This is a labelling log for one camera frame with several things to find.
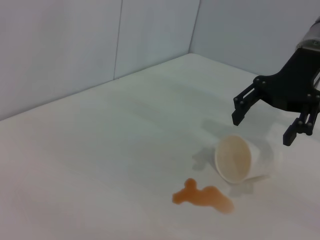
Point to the white paper cup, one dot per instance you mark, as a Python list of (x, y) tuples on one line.
[(232, 160)]

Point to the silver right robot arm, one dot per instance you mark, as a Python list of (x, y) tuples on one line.
[(311, 35)]

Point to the brown liquid spill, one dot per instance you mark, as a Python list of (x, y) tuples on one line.
[(212, 197)]

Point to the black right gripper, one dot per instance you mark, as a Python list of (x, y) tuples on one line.
[(295, 82)]

